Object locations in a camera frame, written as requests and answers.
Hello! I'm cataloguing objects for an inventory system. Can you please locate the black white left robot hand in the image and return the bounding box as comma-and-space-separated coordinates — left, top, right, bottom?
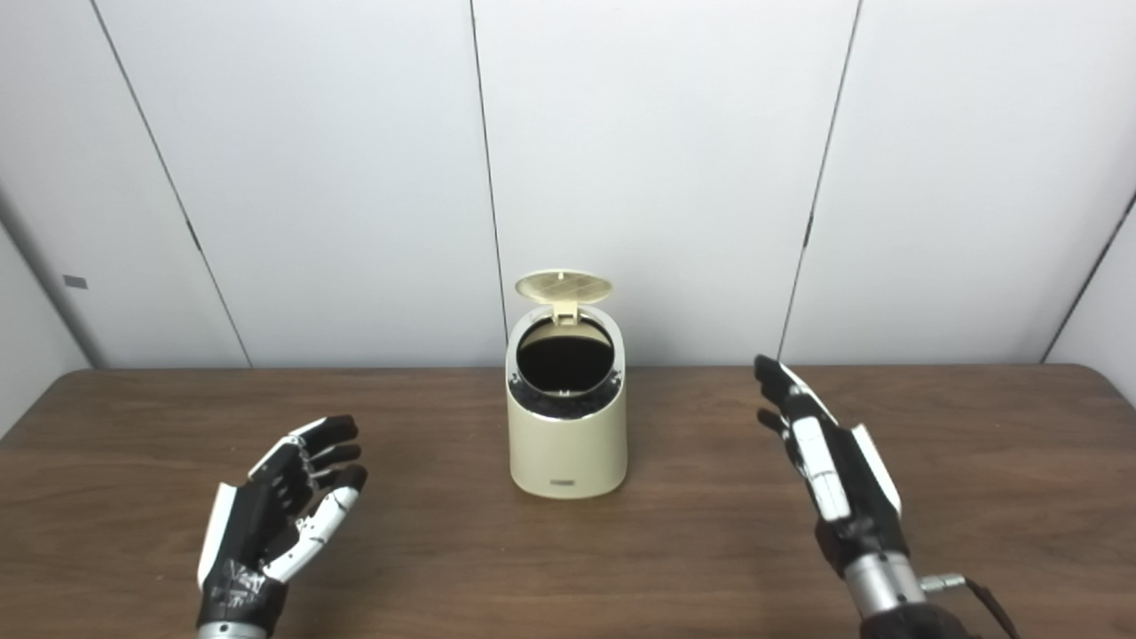
196, 414, 368, 633

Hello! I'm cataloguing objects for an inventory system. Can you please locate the round cream bin lid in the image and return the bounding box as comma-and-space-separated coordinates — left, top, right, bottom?
515, 270, 614, 326

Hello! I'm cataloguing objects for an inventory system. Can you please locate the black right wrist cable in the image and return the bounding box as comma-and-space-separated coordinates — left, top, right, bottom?
921, 573, 1022, 639

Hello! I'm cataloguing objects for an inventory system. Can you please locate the cream-colored cylindrical bin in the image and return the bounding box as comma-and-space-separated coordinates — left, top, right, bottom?
506, 300, 628, 499

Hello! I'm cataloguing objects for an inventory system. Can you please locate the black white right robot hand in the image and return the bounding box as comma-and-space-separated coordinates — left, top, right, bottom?
753, 355, 911, 578

